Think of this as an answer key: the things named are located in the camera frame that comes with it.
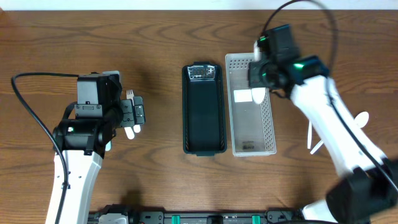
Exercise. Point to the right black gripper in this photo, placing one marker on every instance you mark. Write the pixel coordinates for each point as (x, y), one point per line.
(258, 75)

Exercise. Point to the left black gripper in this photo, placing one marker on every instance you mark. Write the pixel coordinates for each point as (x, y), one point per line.
(127, 112)

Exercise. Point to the white fork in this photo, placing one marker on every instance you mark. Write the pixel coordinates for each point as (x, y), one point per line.
(129, 133)
(130, 95)

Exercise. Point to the white spoon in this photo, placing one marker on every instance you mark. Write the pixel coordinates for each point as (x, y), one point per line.
(316, 147)
(362, 119)
(309, 135)
(258, 95)

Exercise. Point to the pale green plastic fork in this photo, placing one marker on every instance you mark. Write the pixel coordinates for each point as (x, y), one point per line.
(108, 146)

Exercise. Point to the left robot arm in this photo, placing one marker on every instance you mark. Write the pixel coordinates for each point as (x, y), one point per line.
(84, 135)

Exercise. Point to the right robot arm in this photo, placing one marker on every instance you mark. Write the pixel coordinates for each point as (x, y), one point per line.
(368, 182)

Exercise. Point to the clear plastic basket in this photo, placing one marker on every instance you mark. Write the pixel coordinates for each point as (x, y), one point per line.
(252, 127)

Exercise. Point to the black plastic basket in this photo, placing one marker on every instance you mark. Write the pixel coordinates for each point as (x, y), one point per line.
(203, 110)

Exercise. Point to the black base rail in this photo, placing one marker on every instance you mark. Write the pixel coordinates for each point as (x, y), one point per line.
(122, 214)

